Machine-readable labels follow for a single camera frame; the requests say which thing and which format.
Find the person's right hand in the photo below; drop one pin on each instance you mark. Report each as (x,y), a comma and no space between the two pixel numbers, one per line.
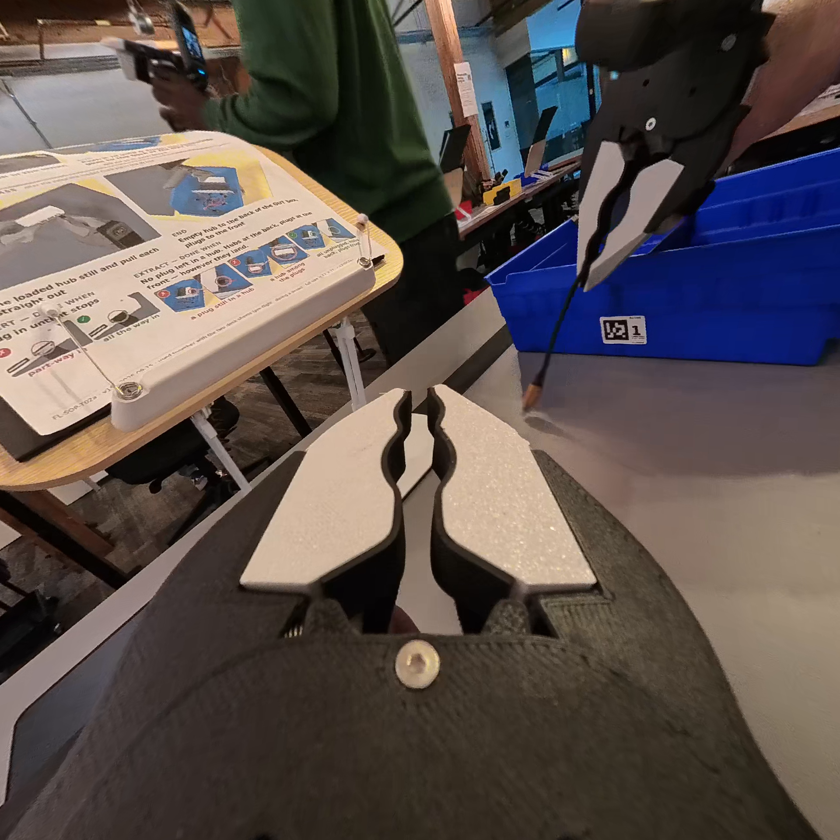
(794,72)

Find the brown wooden stool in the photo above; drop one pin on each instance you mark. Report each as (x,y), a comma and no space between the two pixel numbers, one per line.
(65,531)

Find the black office chair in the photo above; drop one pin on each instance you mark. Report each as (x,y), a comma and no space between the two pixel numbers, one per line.
(170,453)

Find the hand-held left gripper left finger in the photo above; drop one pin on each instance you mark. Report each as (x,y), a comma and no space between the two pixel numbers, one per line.
(328,512)

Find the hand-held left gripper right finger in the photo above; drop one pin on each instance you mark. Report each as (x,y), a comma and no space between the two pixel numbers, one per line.
(512,518)

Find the wooden post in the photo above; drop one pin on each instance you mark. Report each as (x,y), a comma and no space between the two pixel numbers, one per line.
(453,46)

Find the blue plastic bin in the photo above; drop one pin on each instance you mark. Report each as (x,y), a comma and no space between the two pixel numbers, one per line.
(722,295)

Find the printed instruction sheet pad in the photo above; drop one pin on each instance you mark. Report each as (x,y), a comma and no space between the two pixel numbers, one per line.
(98,262)

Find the yellow parts bin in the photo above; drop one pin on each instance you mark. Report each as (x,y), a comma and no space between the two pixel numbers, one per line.
(492,195)

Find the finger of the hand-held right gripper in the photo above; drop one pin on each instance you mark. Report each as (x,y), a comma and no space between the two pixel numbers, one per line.
(602,177)
(646,197)

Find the white book stand wooden board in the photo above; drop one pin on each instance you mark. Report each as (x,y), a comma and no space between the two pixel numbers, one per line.
(65,459)

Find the tan board on stand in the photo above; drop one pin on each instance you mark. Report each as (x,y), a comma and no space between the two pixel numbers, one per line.
(535,157)
(454,190)

